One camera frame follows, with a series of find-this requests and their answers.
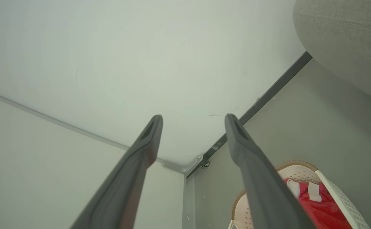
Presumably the grey fabric sofa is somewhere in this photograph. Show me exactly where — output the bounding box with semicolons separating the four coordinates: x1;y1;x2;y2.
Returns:
293;0;371;107

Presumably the cream perforated laundry basket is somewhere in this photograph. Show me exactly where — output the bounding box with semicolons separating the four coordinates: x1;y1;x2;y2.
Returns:
228;160;370;229

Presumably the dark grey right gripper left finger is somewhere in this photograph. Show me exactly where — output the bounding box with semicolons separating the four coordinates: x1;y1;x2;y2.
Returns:
70;114;164;229

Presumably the light grey skirting board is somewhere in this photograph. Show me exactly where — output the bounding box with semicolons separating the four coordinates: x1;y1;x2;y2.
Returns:
182;175;195;229

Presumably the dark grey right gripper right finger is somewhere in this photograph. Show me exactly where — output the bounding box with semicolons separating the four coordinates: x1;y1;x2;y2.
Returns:
224;114;316;229

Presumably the red cloth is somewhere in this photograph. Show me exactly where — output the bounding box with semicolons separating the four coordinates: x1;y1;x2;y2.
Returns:
284;178;353;229

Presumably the dark grey baseboard strip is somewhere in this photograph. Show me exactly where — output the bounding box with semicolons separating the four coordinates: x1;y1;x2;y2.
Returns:
186;51;313;179

